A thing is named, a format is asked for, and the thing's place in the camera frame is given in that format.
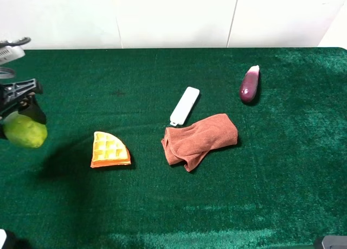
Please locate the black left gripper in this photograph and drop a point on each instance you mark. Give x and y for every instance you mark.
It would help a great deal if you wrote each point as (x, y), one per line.
(21, 97)

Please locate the green lime fruit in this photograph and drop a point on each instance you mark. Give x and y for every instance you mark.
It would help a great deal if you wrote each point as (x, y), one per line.
(23, 131)

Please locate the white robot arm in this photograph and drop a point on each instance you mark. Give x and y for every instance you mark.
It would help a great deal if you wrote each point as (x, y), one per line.
(12, 50)

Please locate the yellow waffle wedge toy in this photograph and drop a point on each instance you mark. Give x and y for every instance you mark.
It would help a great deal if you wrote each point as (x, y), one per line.
(108, 150)

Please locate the black white base corner left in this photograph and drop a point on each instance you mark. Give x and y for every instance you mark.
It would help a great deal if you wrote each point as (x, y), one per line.
(7, 239)

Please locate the green felt table cover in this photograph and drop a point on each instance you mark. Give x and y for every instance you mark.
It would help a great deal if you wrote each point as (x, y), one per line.
(282, 185)

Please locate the brown folded towel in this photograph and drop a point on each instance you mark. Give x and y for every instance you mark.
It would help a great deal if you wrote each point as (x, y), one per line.
(191, 144)

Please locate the white remote control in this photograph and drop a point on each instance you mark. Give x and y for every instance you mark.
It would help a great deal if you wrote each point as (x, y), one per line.
(184, 106)

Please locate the purple eggplant toy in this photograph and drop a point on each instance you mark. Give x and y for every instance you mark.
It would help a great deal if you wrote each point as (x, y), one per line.
(249, 84)

